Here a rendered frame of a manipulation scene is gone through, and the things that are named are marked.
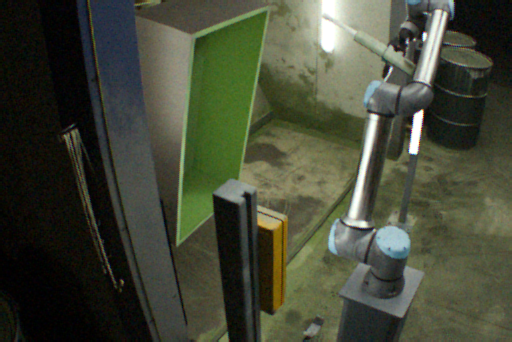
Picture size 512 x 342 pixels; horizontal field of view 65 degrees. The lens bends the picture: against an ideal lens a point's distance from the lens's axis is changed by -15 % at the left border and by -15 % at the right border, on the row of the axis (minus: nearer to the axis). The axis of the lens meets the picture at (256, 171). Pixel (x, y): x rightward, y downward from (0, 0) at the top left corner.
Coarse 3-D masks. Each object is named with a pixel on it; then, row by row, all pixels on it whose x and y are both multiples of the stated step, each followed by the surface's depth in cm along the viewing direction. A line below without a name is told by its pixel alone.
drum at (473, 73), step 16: (464, 48) 404; (448, 64) 373; (448, 80) 380; (464, 80) 369; (480, 80) 368; (448, 96) 386; (464, 96) 376; (480, 96) 377; (432, 112) 412; (448, 112) 393; (464, 112) 385; (480, 112) 389; (432, 128) 418; (448, 128) 400; (464, 128) 394; (448, 144) 407; (464, 144) 403
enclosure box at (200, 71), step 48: (192, 0) 203; (240, 0) 211; (144, 48) 187; (192, 48) 175; (240, 48) 235; (144, 96) 201; (192, 96) 259; (240, 96) 251; (192, 144) 285; (240, 144) 267; (192, 192) 280
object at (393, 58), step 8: (328, 16) 198; (336, 24) 198; (352, 32) 195; (360, 32) 194; (360, 40) 194; (368, 40) 193; (376, 40) 192; (368, 48) 196; (376, 48) 192; (384, 48) 191; (384, 56) 192; (392, 56) 190; (400, 56) 189; (392, 64) 193; (400, 64) 189; (408, 64) 188; (384, 72) 204; (408, 72) 189
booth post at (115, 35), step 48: (48, 0) 98; (96, 0) 97; (48, 48) 107; (96, 48) 102; (96, 96) 107; (96, 144) 113; (144, 144) 127; (96, 192) 125; (144, 192) 133; (144, 240) 139; (144, 336) 160
